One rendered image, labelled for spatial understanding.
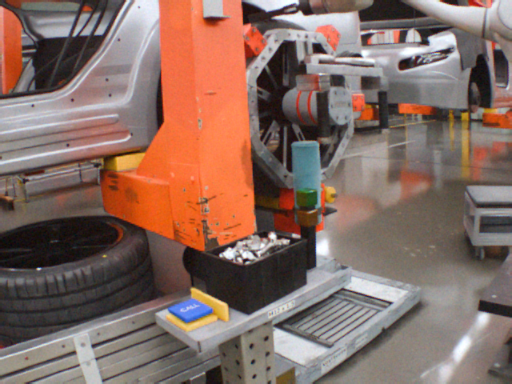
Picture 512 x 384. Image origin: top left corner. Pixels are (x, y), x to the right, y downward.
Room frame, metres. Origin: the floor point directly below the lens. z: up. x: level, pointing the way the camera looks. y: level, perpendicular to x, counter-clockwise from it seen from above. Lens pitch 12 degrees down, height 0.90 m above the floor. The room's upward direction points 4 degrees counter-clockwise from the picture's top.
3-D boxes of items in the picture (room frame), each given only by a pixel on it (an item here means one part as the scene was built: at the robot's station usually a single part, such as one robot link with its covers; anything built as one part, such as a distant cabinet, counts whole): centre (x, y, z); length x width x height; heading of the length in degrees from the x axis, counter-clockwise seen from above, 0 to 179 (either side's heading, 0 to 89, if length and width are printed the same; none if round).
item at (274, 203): (1.68, -0.06, 0.49); 0.29 x 0.06 x 0.06; 42
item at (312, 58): (1.39, -0.18, 1.03); 0.19 x 0.18 x 0.11; 42
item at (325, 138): (1.26, -0.20, 0.83); 0.04 x 0.04 x 0.16
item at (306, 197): (1.07, -0.12, 0.64); 0.04 x 0.04 x 0.04; 42
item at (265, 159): (1.55, -0.17, 0.85); 0.54 x 0.07 x 0.54; 132
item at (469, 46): (3.91, -2.17, 1.36); 0.71 x 0.30 x 0.51; 132
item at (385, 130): (1.49, -0.46, 0.83); 0.04 x 0.04 x 0.16
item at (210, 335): (0.93, 0.03, 0.44); 0.43 x 0.17 x 0.03; 132
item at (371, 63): (1.52, -0.33, 1.03); 0.19 x 0.18 x 0.11; 42
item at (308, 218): (1.07, -0.12, 0.59); 0.04 x 0.04 x 0.04; 42
